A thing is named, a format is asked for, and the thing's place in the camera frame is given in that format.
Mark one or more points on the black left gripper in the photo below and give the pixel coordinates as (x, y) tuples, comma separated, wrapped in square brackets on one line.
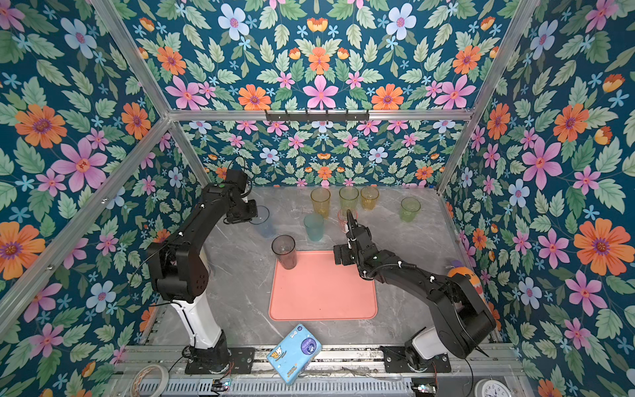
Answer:
[(251, 212)]

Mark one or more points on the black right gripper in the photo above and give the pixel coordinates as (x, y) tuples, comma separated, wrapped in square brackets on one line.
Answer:
[(345, 250)]

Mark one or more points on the blue translucent plastic cup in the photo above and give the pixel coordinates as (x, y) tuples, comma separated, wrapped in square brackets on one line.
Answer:
[(262, 222)]

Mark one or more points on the dark grey plastic cup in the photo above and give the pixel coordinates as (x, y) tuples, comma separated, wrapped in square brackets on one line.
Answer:
[(283, 247)]

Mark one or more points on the pink rectangular tray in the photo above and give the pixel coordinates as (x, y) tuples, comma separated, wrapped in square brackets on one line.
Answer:
[(318, 289)]

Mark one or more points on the clear plastic cup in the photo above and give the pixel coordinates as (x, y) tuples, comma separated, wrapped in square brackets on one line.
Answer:
[(296, 209)]

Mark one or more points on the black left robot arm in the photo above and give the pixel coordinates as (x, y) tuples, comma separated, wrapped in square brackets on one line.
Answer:
[(180, 275)]

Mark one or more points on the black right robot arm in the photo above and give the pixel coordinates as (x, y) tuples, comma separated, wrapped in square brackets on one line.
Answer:
[(461, 318)]

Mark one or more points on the pink plastic cup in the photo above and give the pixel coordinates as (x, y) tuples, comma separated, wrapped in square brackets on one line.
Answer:
[(342, 220)]

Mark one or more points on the olive green plastic cup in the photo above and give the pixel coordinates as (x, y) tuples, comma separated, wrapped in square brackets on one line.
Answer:
[(349, 196)]

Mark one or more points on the amber plastic cup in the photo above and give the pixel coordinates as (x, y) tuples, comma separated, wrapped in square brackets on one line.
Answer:
[(369, 196)]

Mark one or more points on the teal plastic cup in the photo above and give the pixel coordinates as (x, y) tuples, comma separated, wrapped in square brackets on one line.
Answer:
[(314, 226)]

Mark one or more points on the yellow plastic cup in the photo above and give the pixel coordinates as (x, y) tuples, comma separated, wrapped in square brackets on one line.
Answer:
[(321, 201)]

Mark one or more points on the light green plastic cup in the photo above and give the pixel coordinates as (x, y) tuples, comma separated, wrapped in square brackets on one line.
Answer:
[(409, 209)]

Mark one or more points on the orange plush toy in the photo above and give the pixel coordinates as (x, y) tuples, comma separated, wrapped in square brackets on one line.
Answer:
[(465, 271)]

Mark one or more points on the blue cartoon box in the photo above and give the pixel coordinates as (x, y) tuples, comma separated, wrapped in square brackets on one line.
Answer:
[(292, 355)]

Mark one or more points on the clear tape roll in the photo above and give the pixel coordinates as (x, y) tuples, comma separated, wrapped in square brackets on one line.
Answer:
[(155, 376)]

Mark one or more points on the white clock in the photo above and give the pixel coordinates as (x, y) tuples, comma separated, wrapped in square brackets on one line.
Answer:
[(492, 388)]

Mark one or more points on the black hook rail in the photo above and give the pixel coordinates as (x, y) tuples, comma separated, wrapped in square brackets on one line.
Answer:
[(317, 116)]

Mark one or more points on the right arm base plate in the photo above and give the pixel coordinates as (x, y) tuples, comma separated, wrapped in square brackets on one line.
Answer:
[(406, 360)]

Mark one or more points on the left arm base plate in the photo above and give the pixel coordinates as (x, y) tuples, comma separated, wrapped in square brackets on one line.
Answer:
[(219, 361)]

